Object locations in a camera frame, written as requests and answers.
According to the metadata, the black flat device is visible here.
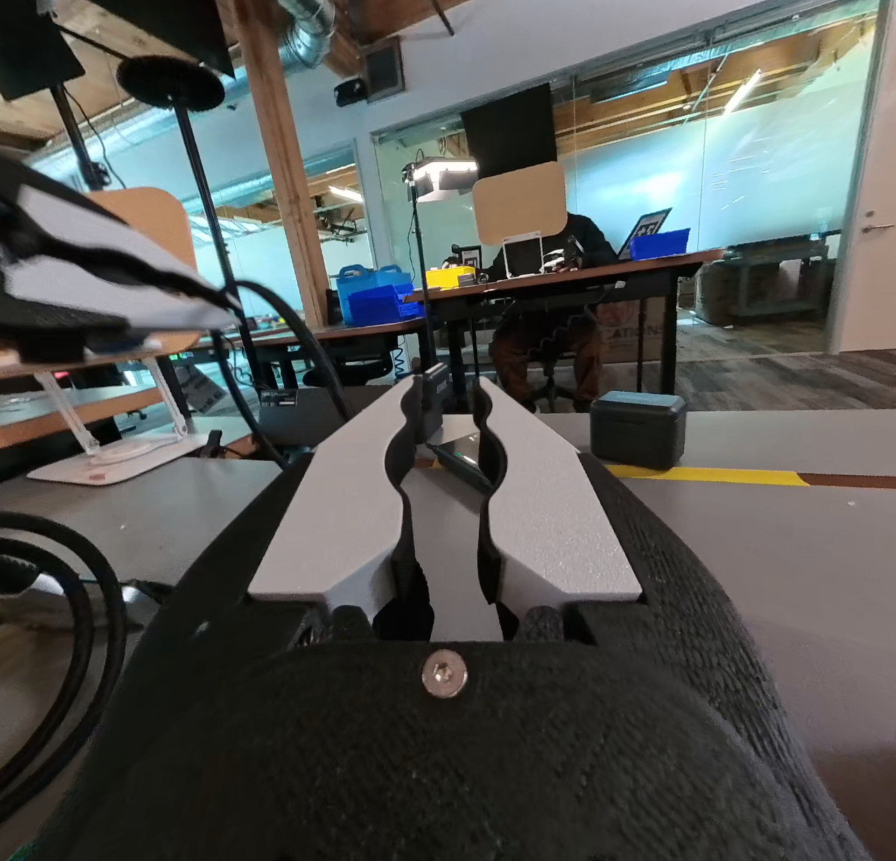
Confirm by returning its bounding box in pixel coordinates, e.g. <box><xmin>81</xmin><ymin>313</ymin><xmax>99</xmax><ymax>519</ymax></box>
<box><xmin>258</xmin><ymin>384</ymin><xmax>351</xmax><ymax>448</ymax></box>

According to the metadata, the black braided hdmi cable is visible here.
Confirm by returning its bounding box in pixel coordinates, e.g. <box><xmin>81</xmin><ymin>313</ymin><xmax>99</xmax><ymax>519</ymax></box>
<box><xmin>0</xmin><ymin>280</ymin><xmax>354</xmax><ymax>816</ymax></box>

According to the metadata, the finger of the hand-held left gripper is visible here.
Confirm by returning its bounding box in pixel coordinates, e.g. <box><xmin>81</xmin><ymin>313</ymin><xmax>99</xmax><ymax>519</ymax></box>
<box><xmin>0</xmin><ymin>245</ymin><xmax>245</xmax><ymax>333</ymax></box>
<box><xmin>0</xmin><ymin>179</ymin><xmax>211</xmax><ymax>292</ymax></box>

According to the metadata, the studio light panel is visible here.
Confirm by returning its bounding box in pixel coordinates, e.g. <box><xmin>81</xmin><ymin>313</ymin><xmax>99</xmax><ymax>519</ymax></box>
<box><xmin>401</xmin><ymin>158</ymin><xmax>479</xmax><ymax>372</ymax></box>

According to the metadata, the cardboard box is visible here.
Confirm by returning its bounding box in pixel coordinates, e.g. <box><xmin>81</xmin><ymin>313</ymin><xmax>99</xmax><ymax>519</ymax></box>
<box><xmin>598</xmin><ymin>298</ymin><xmax>666</xmax><ymax>365</ymax></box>

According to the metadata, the yellow tape strip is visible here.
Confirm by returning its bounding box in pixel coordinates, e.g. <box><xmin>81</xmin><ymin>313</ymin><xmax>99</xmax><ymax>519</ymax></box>
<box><xmin>605</xmin><ymin>464</ymin><xmax>809</xmax><ymax>487</ymax></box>

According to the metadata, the wooden post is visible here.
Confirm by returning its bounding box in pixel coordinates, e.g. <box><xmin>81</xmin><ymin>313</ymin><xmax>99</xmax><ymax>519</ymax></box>
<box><xmin>231</xmin><ymin>0</ymin><xmax>331</xmax><ymax>326</ymax></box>

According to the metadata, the blue plastic bin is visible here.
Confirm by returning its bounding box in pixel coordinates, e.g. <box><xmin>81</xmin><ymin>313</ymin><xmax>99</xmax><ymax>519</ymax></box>
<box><xmin>348</xmin><ymin>284</ymin><xmax>417</xmax><ymax>325</ymax></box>
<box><xmin>629</xmin><ymin>229</ymin><xmax>692</xmax><ymax>260</ymax></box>

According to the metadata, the black disc floor lamp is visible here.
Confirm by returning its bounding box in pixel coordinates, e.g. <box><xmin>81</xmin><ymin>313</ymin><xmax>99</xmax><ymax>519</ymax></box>
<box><xmin>115</xmin><ymin>55</ymin><xmax>242</xmax><ymax>365</ymax></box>

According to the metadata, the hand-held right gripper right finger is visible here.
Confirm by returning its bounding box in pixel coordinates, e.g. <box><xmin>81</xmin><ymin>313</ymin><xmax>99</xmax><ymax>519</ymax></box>
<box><xmin>471</xmin><ymin>377</ymin><xmax>645</xmax><ymax>617</ymax></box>

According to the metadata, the brown desk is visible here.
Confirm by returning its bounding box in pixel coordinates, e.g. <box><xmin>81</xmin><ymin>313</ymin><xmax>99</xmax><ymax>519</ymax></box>
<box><xmin>406</xmin><ymin>249</ymin><xmax>725</xmax><ymax>414</ymax></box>
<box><xmin>231</xmin><ymin>319</ymin><xmax>431</xmax><ymax>386</ymax></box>

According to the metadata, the silver ceiling duct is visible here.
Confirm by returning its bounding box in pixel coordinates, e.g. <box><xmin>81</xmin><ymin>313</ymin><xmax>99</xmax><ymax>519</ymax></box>
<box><xmin>238</xmin><ymin>0</ymin><xmax>338</xmax><ymax>78</ymax></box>

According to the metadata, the blue plastic tote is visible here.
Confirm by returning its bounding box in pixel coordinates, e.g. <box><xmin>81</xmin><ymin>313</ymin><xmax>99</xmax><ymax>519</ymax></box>
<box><xmin>336</xmin><ymin>264</ymin><xmax>414</xmax><ymax>323</ymax></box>

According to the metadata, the wall vent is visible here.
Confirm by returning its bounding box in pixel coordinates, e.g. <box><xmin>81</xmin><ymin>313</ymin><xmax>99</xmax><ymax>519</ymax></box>
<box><xmin>362</xmin><ymin>35</ymin><xmax>407</xmax><ymax>103</ymax></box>

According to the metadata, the grey black hdmi hub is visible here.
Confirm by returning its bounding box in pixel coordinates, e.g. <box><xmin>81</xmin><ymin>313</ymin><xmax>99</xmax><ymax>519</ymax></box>
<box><xmin>427</xmin><ymin>434</ymin><xmax>494</xmax><ymax>494</ymax></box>

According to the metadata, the white door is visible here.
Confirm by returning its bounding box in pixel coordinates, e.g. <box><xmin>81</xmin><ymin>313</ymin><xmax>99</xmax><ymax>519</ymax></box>
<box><xmin>836</xmin><ymin>70</ymin><xmax>896</xmax><ymax>354</ymax></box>

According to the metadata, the black overhead panel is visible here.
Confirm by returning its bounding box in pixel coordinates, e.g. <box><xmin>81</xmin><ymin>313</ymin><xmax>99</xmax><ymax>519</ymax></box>
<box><xmin>460</xmin><ymin>82</ymin><xmax>559</xmax><ymax>180</ymax></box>
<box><xmin>0</xmin><ymin>0</ymin><xmax>235</xmax><ymax>101</ymax></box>

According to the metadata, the laptop with printed tag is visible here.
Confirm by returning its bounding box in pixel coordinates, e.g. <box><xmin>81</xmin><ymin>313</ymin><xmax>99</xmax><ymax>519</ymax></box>
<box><xmin>616</xmin><ymin>207</ymin><xmax>674</xmax><ymax>260</ymax></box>

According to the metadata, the dark battery charger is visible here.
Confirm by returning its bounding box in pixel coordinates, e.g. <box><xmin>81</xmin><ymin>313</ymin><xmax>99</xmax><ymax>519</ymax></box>
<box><xmin>413</xmin><ymin>361</ymin><xmax>449</xmax><ymax>445</ymax></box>

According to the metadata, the dark green case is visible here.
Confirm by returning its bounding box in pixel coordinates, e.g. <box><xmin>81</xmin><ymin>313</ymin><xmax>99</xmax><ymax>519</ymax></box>
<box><xmin>589</xmin><ymin>391</ymin><xmax>688</xmax><ymax>472</ymax></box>

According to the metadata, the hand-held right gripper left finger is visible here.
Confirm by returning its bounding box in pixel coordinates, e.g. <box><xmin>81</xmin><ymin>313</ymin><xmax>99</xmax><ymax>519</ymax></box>
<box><xmin>247</xmin><ymin>375</ymin><xmax>434</xmax><ymax>618</ymax></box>

